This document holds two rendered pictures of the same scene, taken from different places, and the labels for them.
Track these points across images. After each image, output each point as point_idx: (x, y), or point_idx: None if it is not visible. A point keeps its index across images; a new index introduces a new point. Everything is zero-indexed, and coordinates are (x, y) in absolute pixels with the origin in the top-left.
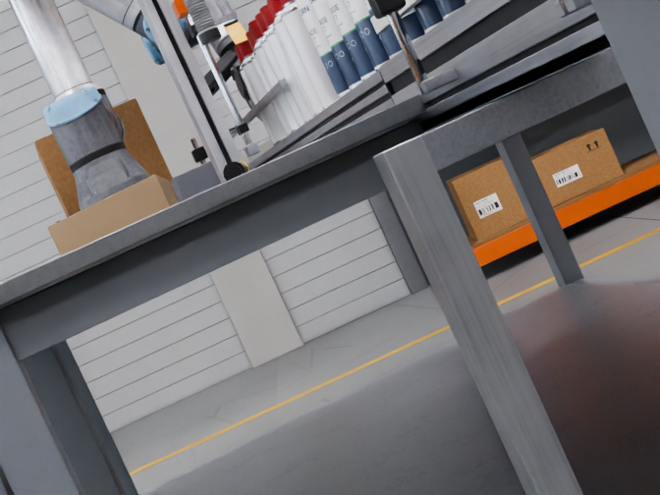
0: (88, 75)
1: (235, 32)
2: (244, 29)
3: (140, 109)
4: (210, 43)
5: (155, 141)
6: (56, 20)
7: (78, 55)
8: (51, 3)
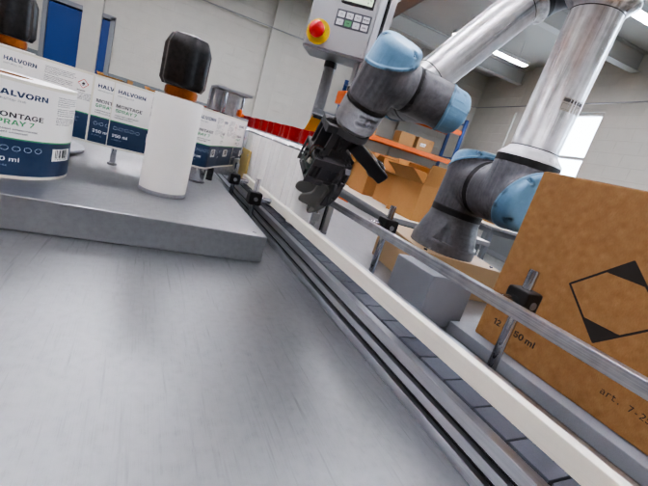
0: (519, 133)
1: (313, 125)
2: (307, 124)
3: (537, 189)
4: (379, 118)
5: (515, 238)
6: (545, 65)
7: (526, 109)
8: (555, 41)
